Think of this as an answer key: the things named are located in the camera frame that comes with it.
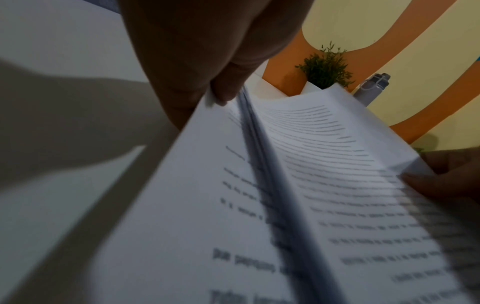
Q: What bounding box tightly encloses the person's right hand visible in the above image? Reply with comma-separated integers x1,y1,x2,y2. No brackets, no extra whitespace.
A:
400,147,480,206

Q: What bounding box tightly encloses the person's left hand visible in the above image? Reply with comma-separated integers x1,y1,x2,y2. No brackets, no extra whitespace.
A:
117,0,314,131

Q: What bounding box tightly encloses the thick neat paper stack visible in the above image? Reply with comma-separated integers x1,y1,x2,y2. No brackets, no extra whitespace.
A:
85,84,480,304

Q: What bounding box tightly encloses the lilac water bottle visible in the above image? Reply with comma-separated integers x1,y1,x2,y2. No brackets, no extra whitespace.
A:
352,73,392,107

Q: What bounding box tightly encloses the small green plant white pot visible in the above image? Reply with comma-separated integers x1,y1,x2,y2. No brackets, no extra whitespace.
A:
293,41,357,95

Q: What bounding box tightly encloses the white table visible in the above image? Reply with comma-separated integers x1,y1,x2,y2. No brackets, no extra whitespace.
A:
0,0,291,304

